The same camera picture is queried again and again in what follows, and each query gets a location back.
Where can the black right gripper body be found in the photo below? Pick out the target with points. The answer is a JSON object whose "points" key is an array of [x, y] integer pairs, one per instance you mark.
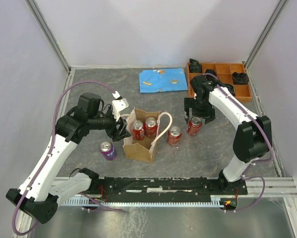
{"points": [[200, 105]]}

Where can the purple soda can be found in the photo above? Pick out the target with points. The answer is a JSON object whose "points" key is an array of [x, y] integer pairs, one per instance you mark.
{"points": [[108, 150]]}

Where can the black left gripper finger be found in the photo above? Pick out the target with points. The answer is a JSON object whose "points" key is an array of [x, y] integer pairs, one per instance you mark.
{"points": [[119, 135], [120, 126]]}

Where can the orange wooden divided tray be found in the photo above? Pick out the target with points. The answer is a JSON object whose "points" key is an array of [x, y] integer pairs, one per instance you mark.
{"points": [[224, 72]]}

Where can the canvas bag with cat print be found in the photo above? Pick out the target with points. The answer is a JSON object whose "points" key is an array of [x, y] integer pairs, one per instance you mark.
{"points": [[143, 150]]}

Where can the aluminium frame rail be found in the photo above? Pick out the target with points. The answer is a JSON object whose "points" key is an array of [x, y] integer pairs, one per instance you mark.
{"points": [[33, 6]]}

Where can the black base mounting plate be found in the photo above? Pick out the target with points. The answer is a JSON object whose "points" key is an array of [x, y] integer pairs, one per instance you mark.
{"points": [[162, 190]]}

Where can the light blue cable duct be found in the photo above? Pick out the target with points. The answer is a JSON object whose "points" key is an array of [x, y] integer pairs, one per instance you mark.
{"points": [[79, 200]]}

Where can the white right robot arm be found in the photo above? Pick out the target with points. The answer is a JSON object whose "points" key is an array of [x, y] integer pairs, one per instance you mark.
{"points": [[253, 137]]}

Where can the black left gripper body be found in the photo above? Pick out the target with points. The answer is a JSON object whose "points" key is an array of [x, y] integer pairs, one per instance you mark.
{"points": [[105, 121]]}

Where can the blue printed cloth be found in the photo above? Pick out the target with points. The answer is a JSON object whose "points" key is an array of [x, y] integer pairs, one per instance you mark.
{"points": [[162, 80]]}

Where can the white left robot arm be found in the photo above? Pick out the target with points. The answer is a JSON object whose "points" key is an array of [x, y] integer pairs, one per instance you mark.
{"points": [[36, 197]]}

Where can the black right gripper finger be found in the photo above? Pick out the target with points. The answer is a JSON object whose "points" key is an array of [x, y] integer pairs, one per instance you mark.
{"points": [[187, 108], [209, 119]]}

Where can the dark rolled sock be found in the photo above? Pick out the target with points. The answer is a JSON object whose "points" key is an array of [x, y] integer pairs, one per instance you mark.
{"points": [[209, 72], [231, 89], [195, 66], [240, 78]]}

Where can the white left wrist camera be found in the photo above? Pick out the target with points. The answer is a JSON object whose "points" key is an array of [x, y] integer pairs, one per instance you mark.
{"points": [[118, 104]]}

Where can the red cola can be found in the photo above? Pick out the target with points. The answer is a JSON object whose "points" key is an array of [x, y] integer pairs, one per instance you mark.
{"points": [[151, 127], [138, 130], [174, 135], [194, 125]]}

